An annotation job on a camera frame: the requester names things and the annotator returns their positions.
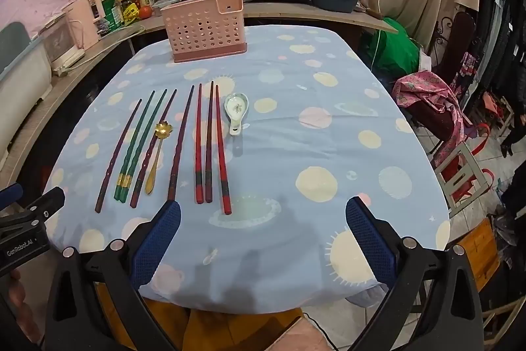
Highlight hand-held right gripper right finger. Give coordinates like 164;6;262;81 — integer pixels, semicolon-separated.
345;196;485;351

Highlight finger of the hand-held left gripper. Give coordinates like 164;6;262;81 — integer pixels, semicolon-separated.
0;187;66;230
0;183;24;207

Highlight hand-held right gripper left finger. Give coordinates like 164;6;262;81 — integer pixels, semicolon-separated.
44;200;182;351

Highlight maroon twisted chopstick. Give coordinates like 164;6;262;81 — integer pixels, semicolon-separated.
130;89;178;209
94;99;143;214
167;85;195;201

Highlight green chopstick with gold band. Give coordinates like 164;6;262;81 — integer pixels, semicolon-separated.
114;90;155;202
120;88;168;205

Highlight dark brown chopstick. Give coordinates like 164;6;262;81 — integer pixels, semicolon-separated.
204;81;215;204

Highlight gold flower spoon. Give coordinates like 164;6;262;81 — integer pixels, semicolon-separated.
145;121;172;196

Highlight white ceramic soup spoon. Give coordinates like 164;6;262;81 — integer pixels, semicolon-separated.
224;93;250;136

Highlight pink perforated utensil holder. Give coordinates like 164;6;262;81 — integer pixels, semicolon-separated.
160;0;246;64

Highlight person's left hand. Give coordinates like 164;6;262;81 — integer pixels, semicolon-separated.
0;269;44;347

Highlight white box with grey lid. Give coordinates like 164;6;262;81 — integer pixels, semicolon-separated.
0;21;54;156

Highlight brown wooden stool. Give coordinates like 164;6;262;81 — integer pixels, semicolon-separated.
455;217;503;291

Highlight grey wooden stool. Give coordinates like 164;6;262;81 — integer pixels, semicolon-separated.
435;141;482;217

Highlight mustard yellow cloth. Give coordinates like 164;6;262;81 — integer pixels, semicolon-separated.
94;280;305;351

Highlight red plastic stool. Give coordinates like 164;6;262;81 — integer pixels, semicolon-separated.
446;141;496;206

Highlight blue dotted tablecloth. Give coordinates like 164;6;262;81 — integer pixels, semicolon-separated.
43;24;452;311

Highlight pink patterned cloth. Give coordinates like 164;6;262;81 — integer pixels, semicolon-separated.
390;71;479;171

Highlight white kitchen appliance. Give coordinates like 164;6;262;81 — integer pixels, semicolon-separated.
40;16;85;71

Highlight pink electric kettle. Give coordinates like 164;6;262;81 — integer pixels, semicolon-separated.
66;0;104;50

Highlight green plastic bag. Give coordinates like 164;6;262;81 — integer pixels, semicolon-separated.
359;17;430;77

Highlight green tin can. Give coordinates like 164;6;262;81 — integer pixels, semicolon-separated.
99;0;124;33

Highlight dark metal chair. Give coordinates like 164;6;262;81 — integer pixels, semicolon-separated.
426;11;478;148

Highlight wooden counter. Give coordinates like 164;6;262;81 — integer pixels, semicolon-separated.
0;0;399;189

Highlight clear container with teal lid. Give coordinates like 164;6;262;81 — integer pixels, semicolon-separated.
152;0;183;17

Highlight blue plastic basin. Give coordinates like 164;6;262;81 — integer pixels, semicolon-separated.
309;0;361;14

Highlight hanging dark clothes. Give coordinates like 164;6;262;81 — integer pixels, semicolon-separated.
472;0;526;158

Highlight black floor cable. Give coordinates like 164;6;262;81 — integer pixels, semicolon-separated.
302;311;351;351

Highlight white power cable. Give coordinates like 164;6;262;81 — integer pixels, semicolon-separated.
51;26;145;77

